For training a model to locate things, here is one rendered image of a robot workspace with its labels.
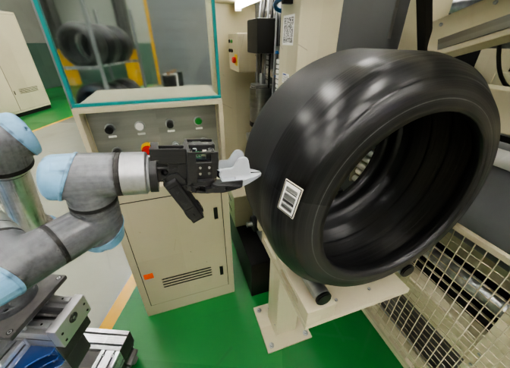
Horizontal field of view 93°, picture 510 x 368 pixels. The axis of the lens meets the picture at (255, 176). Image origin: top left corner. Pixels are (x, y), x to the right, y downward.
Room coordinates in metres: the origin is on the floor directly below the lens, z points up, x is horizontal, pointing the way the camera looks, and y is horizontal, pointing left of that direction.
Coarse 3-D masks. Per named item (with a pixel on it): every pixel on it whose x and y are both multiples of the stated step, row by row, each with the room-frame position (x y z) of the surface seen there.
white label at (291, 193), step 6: (288, 180) 0.36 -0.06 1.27; (288, 186) 0.36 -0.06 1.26; (294, 186) 0.35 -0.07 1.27; (282, 192) 0.36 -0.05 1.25; (288, 192) 0.35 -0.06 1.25; (294, 192) 0.34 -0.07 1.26; (300, 192) 0.34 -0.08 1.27; (282, 198) 0.36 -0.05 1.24; (288, 198) 0.35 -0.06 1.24; (294, 198) 0.34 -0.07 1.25; (300, 198) 0.33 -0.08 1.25; (282, 204) 0.35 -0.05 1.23; (288, 204) 0.35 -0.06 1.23; (294, 204) 0.34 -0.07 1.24; (282, 210) 0.35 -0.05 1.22; (288, 210) 0.34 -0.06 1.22; (294, 210) 0.33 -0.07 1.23
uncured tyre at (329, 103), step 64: (320, 64) 0.56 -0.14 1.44; (384, 64) 0.44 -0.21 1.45; (448, 64) 0.45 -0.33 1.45; (256, 128) 0.54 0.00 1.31; (320, 128) 0.38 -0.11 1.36; (384, 128) 0.38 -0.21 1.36; (448, 128) 0.62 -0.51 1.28; (256, 192) 0.45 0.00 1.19; (320, 192) 0.35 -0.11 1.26; (384, 192) 0.71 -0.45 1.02; (448, 192) 0.57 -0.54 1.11; (320, 256) 0.35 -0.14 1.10; (384, 256) 0.51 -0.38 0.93
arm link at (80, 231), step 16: (112, 208) 0.34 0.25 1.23; (48, 224) 0.30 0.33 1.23; (64, 224) 0.30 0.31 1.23; (80, 224) 0.31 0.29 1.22; (96, 224) 0.32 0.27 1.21; (112, 224) 0.34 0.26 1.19; (64, 240) 0.28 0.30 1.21; (80, 240) 0.29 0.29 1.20; (96, 240) 0.31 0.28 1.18; (112, 240) 0.33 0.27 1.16
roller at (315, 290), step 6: (306, 282) 0.43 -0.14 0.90; (312, 282) 0.42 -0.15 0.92; (312, 288) 0.41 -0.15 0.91; (318, 288) 0.40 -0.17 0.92; (324, 288) 0.40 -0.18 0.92; (312, 294) 0.40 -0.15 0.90; (318, 294) 0.39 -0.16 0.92; (324, 294) 0.39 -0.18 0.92; (330, 294) 0.39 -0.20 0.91; (318, 300) 0.38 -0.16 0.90; (324, 300) 0.39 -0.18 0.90
